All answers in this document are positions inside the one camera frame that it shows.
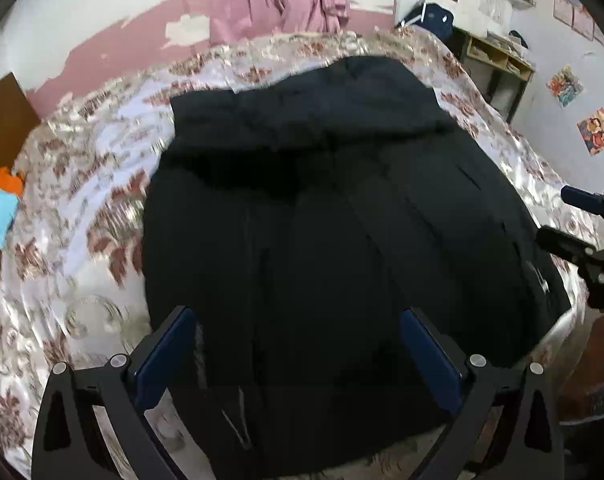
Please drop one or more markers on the white wall paper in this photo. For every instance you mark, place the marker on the white wall paper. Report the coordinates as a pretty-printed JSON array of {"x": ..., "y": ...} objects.
[{"x": 494, "y": 4}]

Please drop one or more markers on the wooden desk shelf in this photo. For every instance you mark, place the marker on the wooden desk shelf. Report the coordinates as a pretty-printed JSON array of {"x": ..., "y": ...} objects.
[{"x": 502, "y": 65}]

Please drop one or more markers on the dark cap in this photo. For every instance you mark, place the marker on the dark cap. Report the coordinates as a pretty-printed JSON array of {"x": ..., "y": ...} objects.
[{"x": 518, "y": 37}]

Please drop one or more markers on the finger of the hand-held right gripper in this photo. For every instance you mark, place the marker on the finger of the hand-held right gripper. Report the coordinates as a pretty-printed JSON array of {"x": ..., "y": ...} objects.
[
  {"x": 582, "y": 197},
  {"x": 564, "y": 244}
]

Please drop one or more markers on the floral satin bedspread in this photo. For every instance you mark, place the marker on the floral satin bedspread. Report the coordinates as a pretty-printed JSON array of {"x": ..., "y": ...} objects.
[{"x": 81, "y": 240}]

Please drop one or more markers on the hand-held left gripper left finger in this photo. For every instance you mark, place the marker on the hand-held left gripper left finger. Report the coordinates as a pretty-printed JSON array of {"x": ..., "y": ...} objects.
[{"x": 164, "y": 360}]

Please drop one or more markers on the colourful cartoon wall sticker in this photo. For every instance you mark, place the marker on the colourful cartoon wall sticker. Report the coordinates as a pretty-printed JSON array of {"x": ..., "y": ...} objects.
[
  {"x": 565, "y": 86},
  {"x": 596, "y": 131}
]

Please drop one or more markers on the black jacket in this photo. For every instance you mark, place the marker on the black jacket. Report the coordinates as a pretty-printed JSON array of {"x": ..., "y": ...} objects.
[{"x": 332, "y": 235}]

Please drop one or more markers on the dark blue backpack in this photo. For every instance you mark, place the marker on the dark blue backpack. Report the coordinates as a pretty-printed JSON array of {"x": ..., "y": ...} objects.
[{"x": 432, "y": 20}]

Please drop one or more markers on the wooden headboard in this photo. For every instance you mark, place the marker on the wooden headboard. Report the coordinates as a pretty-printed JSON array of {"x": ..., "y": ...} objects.
[{"x": 4, "y": 120}]

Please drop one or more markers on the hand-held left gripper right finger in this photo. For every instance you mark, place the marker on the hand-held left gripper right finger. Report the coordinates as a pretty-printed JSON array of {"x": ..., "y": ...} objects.
[{"x": 432, "y": 360}]

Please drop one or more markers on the pink wall certificate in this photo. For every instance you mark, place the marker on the pink wall certificate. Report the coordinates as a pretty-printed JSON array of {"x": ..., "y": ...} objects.
[
  {"x": 583, "y": 22},
  {"x": 563, "y": 4}
]

